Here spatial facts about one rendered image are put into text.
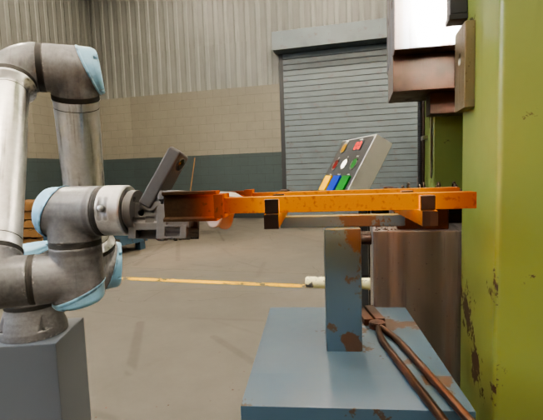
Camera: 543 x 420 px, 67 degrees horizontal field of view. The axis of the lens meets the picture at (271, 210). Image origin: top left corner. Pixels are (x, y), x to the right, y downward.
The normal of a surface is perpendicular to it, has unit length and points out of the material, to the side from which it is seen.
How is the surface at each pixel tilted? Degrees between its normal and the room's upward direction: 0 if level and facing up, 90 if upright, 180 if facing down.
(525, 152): 90
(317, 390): 0
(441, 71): 90
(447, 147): 90
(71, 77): 114
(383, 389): 0
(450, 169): 90
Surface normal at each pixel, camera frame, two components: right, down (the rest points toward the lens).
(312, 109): -0.26, 0.10
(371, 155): 0.22, 0.08
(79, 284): 0.44, 0.09
